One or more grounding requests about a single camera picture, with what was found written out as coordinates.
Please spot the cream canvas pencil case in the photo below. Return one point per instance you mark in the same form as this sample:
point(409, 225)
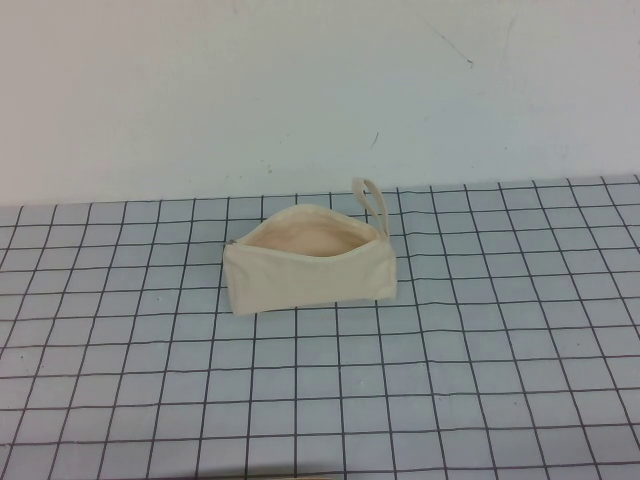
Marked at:
point(300, 285)

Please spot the blue checked tablecloth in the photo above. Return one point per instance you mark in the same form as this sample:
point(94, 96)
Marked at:
point(150, 375)

